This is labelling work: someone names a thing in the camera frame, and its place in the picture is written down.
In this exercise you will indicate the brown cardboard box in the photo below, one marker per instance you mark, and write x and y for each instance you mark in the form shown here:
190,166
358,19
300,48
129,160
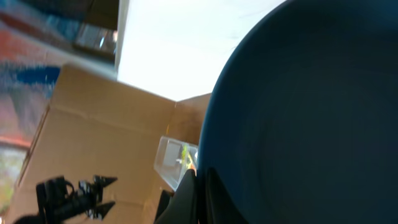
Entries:
95,126

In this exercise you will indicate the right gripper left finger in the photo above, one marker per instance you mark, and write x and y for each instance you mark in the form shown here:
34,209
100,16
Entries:
182,208

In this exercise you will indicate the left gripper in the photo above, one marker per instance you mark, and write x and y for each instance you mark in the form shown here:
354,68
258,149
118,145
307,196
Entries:
58,200

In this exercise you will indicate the yellow green snack wrapper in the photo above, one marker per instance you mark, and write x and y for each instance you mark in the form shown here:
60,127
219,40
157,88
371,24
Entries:
189,157

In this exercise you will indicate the black plastic tray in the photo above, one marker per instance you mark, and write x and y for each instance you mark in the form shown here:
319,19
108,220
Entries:
164,201

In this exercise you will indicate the clear plastic bin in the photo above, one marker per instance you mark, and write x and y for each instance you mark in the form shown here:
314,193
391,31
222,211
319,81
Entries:
168,161

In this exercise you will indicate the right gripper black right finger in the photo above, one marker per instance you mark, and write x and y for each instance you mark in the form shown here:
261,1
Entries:
219,206

